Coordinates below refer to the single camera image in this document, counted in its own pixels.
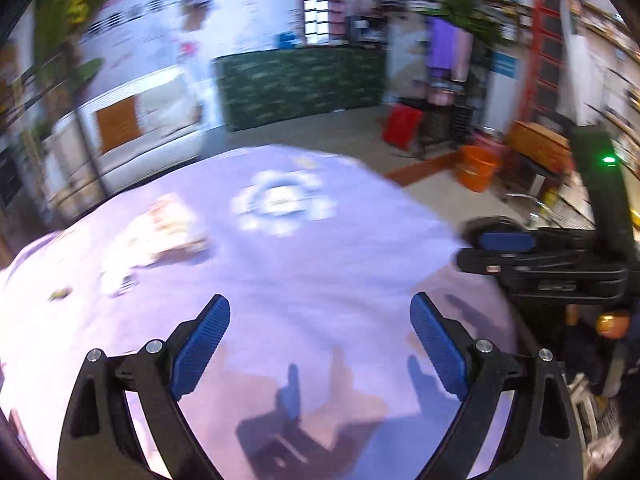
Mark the red window frame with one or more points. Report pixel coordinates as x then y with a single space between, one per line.
325 0

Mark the pink towel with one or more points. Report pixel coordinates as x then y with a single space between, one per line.
462 57

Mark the purple towel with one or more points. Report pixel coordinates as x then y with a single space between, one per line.
442 47

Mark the white plastic chair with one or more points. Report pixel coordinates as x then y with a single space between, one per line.
585 405

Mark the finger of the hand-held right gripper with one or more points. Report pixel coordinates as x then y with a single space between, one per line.
505 241
500 261

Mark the stocked wall shelves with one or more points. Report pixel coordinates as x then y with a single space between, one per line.
610 60

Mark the large green leafy plant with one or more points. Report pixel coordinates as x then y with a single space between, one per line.
465 5

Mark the small blue box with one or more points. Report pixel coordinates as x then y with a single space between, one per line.
286 41

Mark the orange plastic bucket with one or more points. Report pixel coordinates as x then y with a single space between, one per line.
477 167

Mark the red ladder shelf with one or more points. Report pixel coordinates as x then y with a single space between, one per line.
542 50

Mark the red plastic container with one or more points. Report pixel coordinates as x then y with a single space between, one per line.
402 125

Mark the small blue wall sign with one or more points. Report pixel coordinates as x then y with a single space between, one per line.
505 65

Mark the green candy wrapper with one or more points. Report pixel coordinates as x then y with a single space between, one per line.
60 295

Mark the tall banana plant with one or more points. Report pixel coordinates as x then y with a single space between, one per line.
70 20

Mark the black metal rack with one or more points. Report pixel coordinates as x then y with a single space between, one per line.
447 120

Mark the large white wall poster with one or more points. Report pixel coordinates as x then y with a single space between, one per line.
225 10

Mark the green patterned counter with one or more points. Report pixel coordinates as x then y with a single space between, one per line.
300 85

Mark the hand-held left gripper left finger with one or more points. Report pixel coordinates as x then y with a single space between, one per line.
200 350

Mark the pink bucket with metal basin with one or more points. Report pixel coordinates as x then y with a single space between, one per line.
487 140

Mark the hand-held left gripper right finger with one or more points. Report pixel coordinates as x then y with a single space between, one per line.
440 345

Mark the person's right hand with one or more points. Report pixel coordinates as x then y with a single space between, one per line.
619 327

